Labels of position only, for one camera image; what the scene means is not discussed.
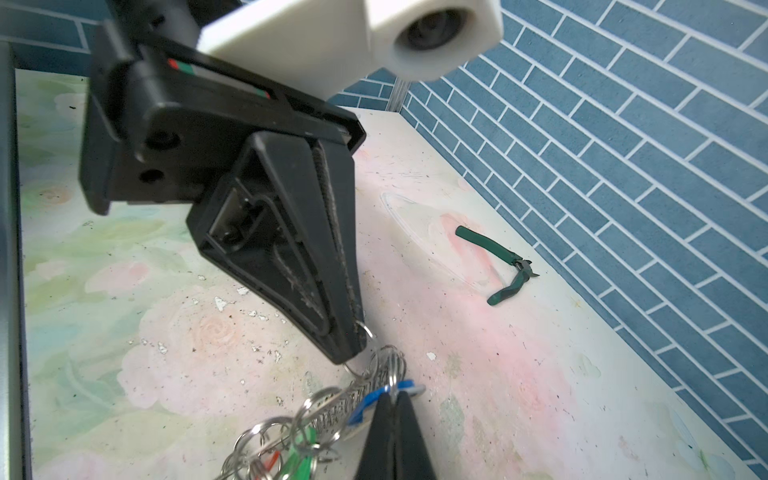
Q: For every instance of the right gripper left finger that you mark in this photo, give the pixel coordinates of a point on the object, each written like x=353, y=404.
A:
x=377, y=459

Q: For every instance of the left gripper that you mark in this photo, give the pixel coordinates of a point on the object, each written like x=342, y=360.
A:
x=168, y=124

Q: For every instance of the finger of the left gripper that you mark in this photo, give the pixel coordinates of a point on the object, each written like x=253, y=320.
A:
x=345, y=240

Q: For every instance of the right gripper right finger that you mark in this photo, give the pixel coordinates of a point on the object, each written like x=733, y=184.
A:
x=411, y=457

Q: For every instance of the blue tagged key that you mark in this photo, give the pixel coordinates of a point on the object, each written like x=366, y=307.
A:
x=371, y=399

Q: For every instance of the green tagged key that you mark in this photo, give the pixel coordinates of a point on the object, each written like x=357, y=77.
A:
x=297, y=466

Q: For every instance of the red tagged key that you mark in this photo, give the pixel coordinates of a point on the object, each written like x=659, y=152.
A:
x=268, y=465

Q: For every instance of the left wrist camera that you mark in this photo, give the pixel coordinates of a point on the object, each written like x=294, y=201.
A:
x=322, y=47

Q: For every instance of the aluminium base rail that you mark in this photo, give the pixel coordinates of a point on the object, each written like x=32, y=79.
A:
x=16, y=456

